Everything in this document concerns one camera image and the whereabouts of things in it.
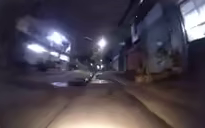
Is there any building with lit windows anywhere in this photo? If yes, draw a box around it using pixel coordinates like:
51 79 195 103
13 14 73 73

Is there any dark building with pale window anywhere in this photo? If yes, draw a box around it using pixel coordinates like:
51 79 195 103
109 0 205 85

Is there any grey asphalt road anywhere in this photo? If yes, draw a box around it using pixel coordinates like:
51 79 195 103
0 70 205 128

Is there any dark vehicle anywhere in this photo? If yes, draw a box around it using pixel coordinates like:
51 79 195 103
66 69 93 88

